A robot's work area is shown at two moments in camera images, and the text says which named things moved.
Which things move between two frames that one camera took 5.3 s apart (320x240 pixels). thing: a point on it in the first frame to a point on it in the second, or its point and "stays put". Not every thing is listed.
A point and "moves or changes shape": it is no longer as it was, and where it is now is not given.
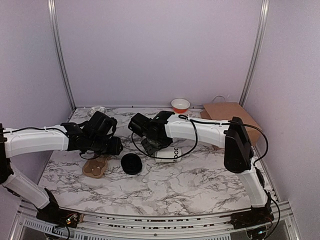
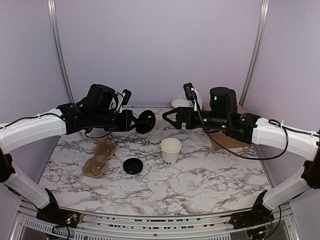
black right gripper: (149, 149) to (180, 112)
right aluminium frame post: (265, 5) stays put
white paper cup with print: (169, 152) moves or changes shape
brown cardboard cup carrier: (95, 168) stays put
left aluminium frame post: (51, 6) stays put
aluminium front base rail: (27, 226) stays put
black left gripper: (115, 149) to (126, 125)
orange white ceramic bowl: (180, 105) stays put
